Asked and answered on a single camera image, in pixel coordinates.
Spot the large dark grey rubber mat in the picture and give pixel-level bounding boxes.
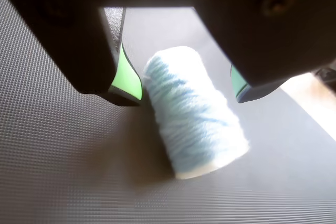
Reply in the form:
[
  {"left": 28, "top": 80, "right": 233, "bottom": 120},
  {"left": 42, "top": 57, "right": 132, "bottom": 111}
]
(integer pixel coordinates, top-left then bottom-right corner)
[{"left": 0, "top": 0, "right": 336, "bottom": 224}]

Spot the blue white yarn-wrapped block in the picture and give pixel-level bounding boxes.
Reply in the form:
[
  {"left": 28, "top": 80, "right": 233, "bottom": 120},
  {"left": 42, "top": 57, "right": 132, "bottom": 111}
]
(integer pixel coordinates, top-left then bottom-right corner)
[{"left": 142, "top": 46, "right": 251, "bottom": 180}]

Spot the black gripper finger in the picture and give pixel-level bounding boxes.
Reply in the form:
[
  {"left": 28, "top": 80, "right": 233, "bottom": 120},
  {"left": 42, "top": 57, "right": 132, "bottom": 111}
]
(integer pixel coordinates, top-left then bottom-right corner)
[
  {"left": 0, "top": 0, "right": 144, "bottom": 107},
  {"left": 188, "top": 0, "right": 336, "bottom": 104}
]

